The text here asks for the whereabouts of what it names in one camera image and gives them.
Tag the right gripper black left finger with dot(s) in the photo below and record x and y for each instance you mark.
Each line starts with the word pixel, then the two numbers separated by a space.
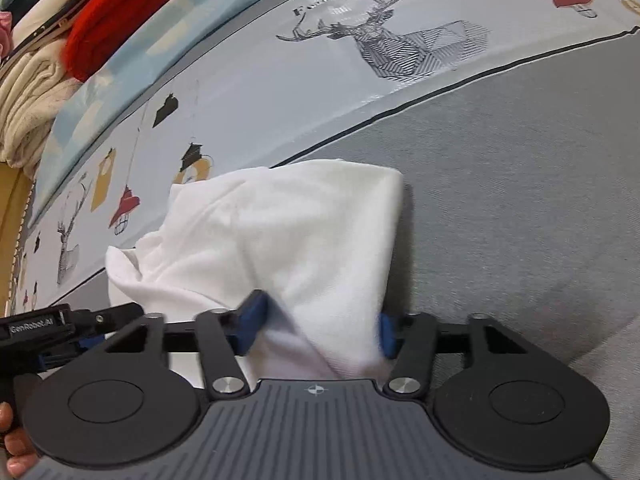
pixel 219 337

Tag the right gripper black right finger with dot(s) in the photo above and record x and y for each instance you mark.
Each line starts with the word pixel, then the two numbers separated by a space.
pixel 412 342

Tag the white small shirt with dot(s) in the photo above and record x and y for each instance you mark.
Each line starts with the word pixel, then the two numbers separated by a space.
pixel 317 237

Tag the person left hand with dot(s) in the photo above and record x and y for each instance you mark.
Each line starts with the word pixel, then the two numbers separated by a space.
pixel 22 455

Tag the cream folded blanket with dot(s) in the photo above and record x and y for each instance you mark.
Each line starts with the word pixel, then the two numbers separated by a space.
pixel 32 94

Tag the grey printed bed sheet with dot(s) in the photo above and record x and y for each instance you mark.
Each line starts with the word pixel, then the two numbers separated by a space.
pixel 514 123

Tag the light blue folded blanket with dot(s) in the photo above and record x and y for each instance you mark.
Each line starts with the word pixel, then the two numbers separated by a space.
pixel 184 38

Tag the red folded blanket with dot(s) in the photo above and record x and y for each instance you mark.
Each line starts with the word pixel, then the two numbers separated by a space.
pixel 100 30

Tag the wooden bed frame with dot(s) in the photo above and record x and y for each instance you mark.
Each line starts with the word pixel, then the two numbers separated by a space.
pixel 14 192

